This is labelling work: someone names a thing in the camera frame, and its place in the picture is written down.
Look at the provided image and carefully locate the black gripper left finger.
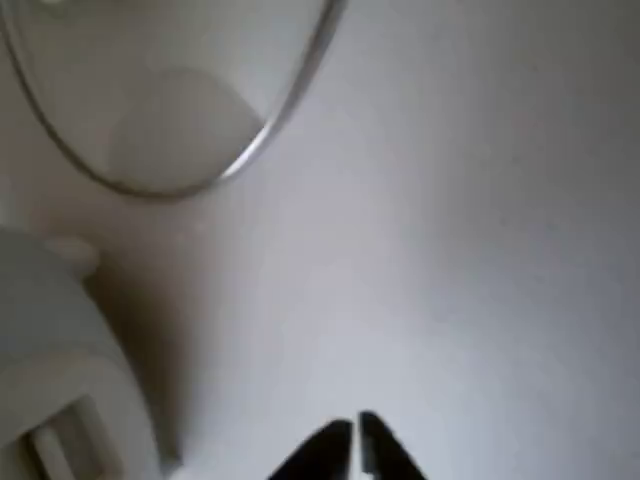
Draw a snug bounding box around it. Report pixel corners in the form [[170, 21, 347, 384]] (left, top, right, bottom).
[[266, 419, 355, 480]]

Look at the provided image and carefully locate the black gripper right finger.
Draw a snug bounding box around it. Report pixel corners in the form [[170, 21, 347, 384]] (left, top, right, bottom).
[[357, 409, 432, 480]]

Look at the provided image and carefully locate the glass lid with white knob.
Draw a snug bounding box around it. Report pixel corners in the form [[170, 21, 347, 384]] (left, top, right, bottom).
[[0, 0, 352, 200]]

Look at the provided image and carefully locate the white appliance body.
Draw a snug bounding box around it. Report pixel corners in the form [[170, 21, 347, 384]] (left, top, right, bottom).
[[0, 227, 177, 480]]

